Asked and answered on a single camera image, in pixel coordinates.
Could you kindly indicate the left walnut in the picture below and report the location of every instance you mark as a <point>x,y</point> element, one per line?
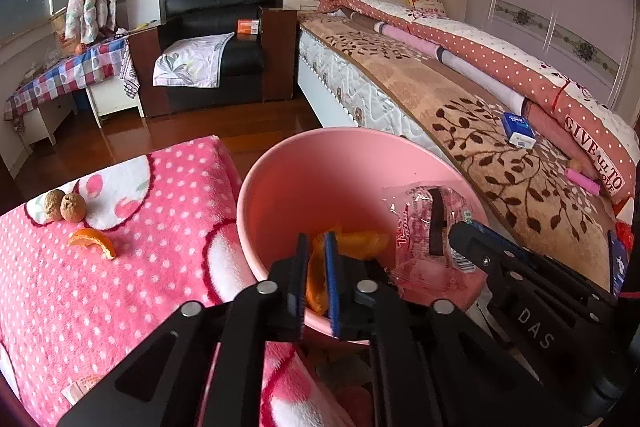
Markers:
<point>52,203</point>

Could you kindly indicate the orange box on armrest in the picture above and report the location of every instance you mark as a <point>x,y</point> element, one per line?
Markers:
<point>248,27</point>

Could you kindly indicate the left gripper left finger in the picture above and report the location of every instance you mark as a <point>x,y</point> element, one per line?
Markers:
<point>203,366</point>

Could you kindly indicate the clear snack wrapper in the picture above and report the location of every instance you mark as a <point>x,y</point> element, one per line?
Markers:
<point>425,263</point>

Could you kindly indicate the bed with brown leaf blanket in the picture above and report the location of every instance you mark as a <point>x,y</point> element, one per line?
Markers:
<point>353,76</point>

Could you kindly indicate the pink polka dot blanket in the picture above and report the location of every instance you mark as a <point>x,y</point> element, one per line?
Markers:
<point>69,314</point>

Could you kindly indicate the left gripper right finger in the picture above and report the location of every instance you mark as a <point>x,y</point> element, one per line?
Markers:
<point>432,365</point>

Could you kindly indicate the right walnut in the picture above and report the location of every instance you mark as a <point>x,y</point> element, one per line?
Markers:
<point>73,208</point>

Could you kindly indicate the rolled red polka dot quilt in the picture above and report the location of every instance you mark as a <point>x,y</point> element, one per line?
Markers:
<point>608,141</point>

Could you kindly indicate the orange peel piece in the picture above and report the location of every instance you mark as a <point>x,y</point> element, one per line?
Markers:
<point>87,238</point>

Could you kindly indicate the pink tube on bed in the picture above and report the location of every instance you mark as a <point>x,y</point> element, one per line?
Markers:
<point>590,186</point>

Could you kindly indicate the pink plastic trash bucket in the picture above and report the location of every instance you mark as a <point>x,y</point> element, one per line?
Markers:
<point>333,177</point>

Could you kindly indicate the black armchair by bed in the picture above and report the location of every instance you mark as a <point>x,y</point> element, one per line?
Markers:
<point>253,69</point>

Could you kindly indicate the floral cloth on armchair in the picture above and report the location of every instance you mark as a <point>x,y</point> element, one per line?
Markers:
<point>191,63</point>

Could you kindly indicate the walnut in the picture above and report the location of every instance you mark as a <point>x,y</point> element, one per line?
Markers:
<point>52,203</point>
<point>73,208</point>

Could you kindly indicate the plaid covered side table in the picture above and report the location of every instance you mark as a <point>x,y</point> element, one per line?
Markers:
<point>104,71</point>

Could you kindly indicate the orange plastic wrapper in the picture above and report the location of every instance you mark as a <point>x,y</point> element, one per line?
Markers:
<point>363,245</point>

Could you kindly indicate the blue tissue pack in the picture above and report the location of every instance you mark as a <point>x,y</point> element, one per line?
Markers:
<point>518,131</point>

